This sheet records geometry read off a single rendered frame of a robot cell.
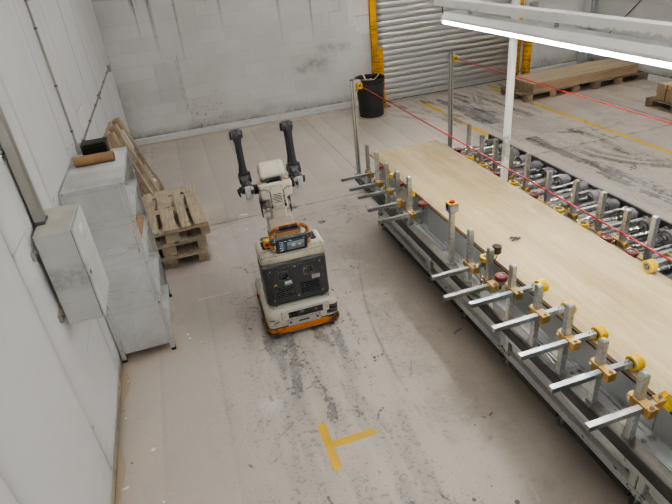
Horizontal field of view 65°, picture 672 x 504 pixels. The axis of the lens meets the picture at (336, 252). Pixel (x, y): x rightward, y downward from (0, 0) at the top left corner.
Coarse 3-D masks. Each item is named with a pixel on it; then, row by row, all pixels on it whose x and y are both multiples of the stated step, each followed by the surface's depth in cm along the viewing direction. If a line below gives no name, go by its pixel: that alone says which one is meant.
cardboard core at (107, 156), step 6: (84, 156) 416; (90, 156) 416; (96, 156) 417; (102, 156) 418; (108, 156) 419; (114, 156) 427; (78, 162) 414; (84, 162) 416; (90, 162) 417; (96, 162) 419; (102, 162) 421
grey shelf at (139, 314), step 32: (128, 160) 461; (64, 192) 374; (96, 192) 378; (128, 192) 442; (96, 224) 389; (128, 224) 396; (128, 256) 407; (128, 288) 419; (160, 288) 520; (128, 320) 432; (160, 320) 441; (128, 352) 446
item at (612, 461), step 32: (384, 224) 596; (416, 256) 524; (448, 288) 469; (480, 320) 427; (512, 352) 391; (576, 352) 312; (544, 384) 360; (608, 384) 291; (576, 416) 332; (640, 416) 273; (608, 448) 310; (640, 480) 285
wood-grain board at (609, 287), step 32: (384, 160) 549; (416, 160) 541; (448, 160) 532; (416, 192) 474; (448, 192) 467; (480, 192) 461; (512, 192) 455; (480, 224) 412; (512, 224) 407; (544, 224) 402; (576, 224) 398; (512, 256) 368; (544, 256) 364; (576, 256) 360; (608, 256) 356; (576, 288) 329; (608, 288) 326; (640, 288) 323; (576, 320) 303; (608, 320) 300; (640, 320) 298; (608, 352) 278; (640, 352) 276
